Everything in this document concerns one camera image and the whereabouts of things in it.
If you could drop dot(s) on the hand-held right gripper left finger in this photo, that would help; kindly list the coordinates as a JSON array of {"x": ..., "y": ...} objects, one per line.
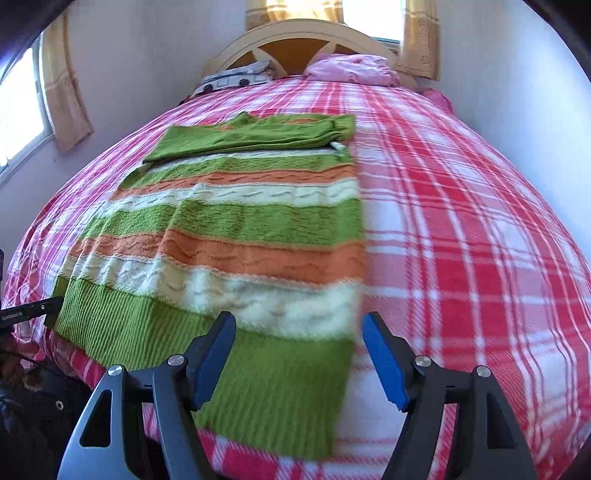
[{"x": 216, "y": 353}]

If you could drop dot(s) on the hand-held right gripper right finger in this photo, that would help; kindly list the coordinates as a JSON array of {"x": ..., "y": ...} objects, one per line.
[{"x": 384, "y": 357}]

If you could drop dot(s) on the green orange striped knit sweater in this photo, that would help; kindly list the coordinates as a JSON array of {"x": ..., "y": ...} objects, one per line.
[{"x": 231, "y": 221}]

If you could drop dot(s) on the bed with red plaid sheet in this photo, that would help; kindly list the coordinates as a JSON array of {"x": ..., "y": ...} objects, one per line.
[{"x": 461, "y": 207}]

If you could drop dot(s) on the side window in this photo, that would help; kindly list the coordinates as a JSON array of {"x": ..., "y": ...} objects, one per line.
[{"x": 18, "y": 106}]

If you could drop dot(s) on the yellow side window curtain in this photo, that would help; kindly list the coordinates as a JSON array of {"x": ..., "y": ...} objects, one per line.
[{"x": 64, "y": 101}]

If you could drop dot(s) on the dark object beside bed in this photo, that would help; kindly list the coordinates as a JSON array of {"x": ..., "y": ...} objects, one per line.
[{"x": 185, "y": 100}]

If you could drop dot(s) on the pink cloth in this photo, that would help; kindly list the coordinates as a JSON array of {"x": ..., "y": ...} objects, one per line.
[{"x": 438, "y": 99}]

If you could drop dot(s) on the white patterned pillow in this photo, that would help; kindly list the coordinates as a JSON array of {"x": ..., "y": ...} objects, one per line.
[{"x": 231, "y": 76}]

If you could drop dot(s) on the pink crumpled blanket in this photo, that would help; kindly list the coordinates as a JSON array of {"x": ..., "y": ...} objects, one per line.
[{"x": 351, "y": 67}]

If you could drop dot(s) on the cream wooden headboard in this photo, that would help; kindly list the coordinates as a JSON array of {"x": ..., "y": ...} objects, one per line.
[{"x": 295, "y": 50}]

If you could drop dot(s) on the narrow yellow curtain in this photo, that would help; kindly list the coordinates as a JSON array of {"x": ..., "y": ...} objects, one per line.
[{"x": 418, "y": 46}]

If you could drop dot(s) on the window behind headboard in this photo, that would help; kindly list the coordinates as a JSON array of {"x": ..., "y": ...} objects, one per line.
[{"x": 374, "y": 18}]

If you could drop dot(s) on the wide yellow curtain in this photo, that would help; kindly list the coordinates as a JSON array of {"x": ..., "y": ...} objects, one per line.
[{"x": 258, "y": 14}]

